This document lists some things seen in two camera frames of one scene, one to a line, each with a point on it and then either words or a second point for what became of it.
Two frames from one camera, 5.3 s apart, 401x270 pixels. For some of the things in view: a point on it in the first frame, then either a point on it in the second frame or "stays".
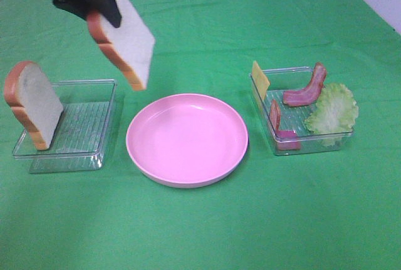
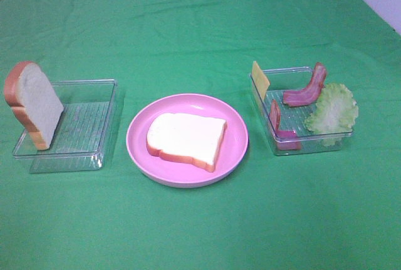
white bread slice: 130,46 to 196,138
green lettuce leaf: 334,116 stays
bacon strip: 286,140 stays
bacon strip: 307,96 stays
